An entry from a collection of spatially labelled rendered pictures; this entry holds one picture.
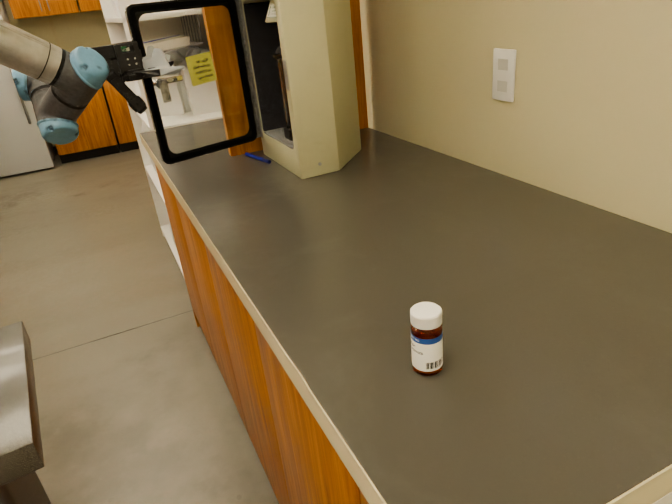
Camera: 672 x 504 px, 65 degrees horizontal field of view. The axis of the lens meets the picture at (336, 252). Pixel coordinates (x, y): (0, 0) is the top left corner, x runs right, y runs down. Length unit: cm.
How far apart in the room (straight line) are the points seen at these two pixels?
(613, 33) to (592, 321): 56
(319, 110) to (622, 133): 68
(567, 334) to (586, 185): 51
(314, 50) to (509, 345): 88
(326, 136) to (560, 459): 101
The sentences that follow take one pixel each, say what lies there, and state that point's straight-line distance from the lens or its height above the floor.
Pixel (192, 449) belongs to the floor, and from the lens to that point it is 200.
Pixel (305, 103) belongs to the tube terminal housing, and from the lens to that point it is 135.
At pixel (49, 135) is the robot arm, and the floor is 116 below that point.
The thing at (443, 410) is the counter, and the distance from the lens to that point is 62.
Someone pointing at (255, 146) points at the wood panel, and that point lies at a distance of 172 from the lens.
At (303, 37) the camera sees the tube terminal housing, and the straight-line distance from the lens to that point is 133.
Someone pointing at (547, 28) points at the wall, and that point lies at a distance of 123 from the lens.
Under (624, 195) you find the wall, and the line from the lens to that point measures 115.
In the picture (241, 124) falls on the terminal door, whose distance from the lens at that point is 161.
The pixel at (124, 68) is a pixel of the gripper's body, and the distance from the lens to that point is 135.
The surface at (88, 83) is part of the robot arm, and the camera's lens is 119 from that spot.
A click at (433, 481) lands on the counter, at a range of 56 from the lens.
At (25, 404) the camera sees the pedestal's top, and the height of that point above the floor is 94.
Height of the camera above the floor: 137
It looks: 26 degrees down
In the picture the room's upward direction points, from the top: 6 degrees counter-clockwise
